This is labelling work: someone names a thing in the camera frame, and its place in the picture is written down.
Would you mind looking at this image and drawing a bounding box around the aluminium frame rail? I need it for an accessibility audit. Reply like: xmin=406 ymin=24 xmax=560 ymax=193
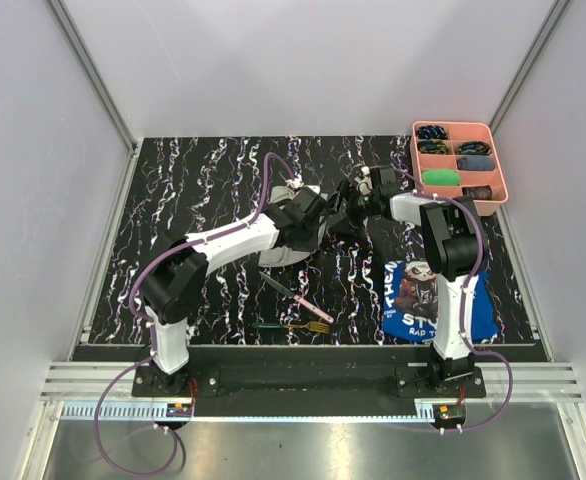
xmin=44 ymin=0 xmax=138 ymax=153

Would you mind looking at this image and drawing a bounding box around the gold fork green handle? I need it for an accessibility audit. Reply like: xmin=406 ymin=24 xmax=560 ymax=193
xmin=253 ymin=321 xmax=331 ymax=334

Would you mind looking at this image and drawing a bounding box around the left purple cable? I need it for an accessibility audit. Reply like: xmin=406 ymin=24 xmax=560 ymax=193
xmin=94 ymin=152 xmax=299 ymax=474

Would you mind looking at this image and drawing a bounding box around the grey cloth napkin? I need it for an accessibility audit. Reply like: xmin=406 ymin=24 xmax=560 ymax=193
xmin=258 ymin=186 xmax=326 ymax=268

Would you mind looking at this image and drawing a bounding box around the blue patterned sock middle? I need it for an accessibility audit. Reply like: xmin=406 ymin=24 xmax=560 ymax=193
xmin=418 ymin=139 xmax=449 ymax=155

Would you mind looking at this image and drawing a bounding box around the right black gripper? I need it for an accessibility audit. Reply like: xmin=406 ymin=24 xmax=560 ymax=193
xmin=321 ymin=179 xmax=379 ymax=236

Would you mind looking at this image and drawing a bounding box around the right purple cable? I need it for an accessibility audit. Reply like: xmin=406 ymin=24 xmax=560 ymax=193
xmin=367 ymin=164 xmax=514 ymax=432

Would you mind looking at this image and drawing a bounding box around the pink-handled table knife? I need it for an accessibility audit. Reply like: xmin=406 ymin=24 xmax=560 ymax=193
xmin=260 ymin=272 xmax=334 ymax=324

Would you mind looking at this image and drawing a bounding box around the dark brown rolled sock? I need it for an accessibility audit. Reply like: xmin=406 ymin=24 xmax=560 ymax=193
xmin=462 ymin=185 xmax=493 ymax=201

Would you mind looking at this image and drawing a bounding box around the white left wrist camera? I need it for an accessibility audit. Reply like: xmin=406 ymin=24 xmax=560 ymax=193
xmin=286 ymin=178 xmax=321 ymax=196

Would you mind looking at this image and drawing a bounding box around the dark blue rolled sock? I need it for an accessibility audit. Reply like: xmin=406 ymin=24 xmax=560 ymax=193
xmin=456 ymin=155 xmax=496 ymax=171

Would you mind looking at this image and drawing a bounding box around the pink divided organizer tray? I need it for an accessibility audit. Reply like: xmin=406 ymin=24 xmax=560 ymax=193
xmin=411 ymin=121 xmax=509 ymax=216

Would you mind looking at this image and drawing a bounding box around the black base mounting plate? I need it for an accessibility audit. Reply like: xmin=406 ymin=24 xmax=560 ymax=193
xmin=132 ymin=346 xmax=487 ymax=419

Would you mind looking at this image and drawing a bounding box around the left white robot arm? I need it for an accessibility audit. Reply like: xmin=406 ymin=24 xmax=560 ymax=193
xmin=131 ymin=180 xmax=350 ymax=396

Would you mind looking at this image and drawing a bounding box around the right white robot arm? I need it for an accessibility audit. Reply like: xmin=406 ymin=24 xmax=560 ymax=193
xmin=328 ymin=166 xmax=487 ymax=397

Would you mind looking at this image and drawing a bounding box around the green rolled sock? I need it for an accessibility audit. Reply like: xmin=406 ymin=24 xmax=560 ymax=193
xmin=422 ymin=168 xmax=461 ymax=187

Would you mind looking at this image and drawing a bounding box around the blue patterned sock top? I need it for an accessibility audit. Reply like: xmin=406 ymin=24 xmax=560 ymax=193
xmin=415 ymin=124 xmax=449 ymax=140

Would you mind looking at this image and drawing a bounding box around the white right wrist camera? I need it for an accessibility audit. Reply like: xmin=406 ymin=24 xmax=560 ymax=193
xmin=354 ymin=166 xmax=373 ymax=196

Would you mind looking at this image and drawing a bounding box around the purple cable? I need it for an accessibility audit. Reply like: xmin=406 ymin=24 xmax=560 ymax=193
xmin=367 ymin=164 xmax=514 ymax=432
xmin=94 ymin=152 xmax=299 ymax=474

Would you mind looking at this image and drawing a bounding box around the blue patterned sock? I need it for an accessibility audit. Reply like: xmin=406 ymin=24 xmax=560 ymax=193
xmin=418 ymin=139 xmax=449 ymax=155
xmin=415 ymin=124 xmax=449 ymax=140
xmin=456 ymin=141 xmax=492 ymax=156

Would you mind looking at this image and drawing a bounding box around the black marbled table mat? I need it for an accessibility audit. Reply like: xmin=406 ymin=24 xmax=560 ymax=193
xmin=72 ymin=133 xmax=549 ymax=347

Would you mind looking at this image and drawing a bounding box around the blue printed t-shirt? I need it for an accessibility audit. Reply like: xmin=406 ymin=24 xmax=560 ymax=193
xmin=382 ymin=260 xmax=498 ymax=343

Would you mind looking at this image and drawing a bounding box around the blue patterned sock right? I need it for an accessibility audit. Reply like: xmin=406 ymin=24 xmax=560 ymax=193
xmin=456 ymin=141 xmax=492 ymax=156

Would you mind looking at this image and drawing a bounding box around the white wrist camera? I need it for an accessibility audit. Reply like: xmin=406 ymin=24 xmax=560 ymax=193
xmin=354 ymin=166 xmax=373 ymax=196
xmin=286 ymin=178 xmax=321 ymax=196

